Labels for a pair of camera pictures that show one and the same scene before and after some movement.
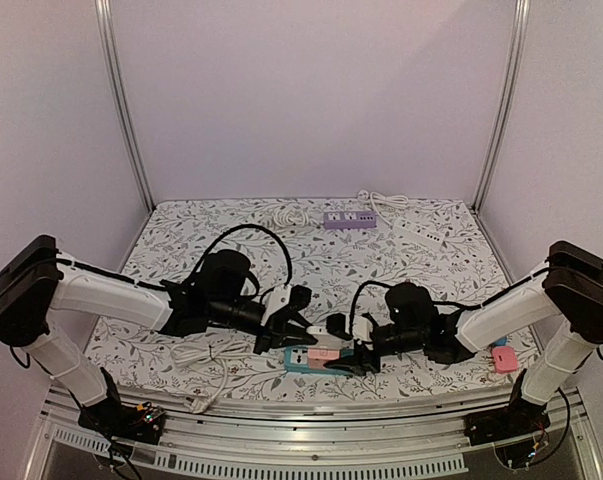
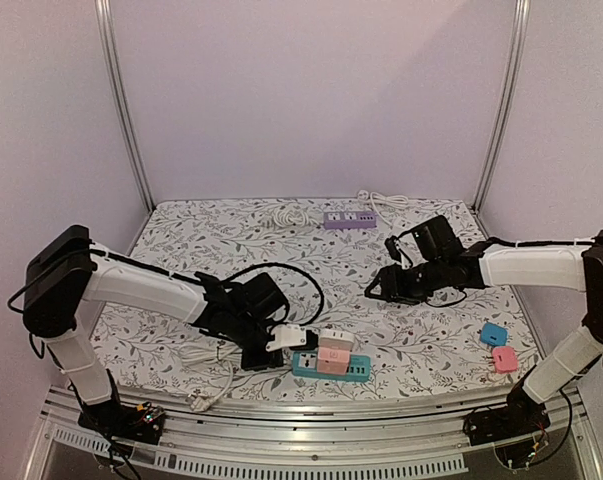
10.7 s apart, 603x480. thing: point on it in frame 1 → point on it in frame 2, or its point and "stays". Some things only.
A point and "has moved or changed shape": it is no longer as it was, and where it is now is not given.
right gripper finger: (354, 367) → (380, 279)
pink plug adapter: (505, 359) stays
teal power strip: (297, 360) has moved or changed shape
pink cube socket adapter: (317, 357) has moved or changed shape
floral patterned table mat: (320, 251) stays
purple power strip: (349, 220) stays
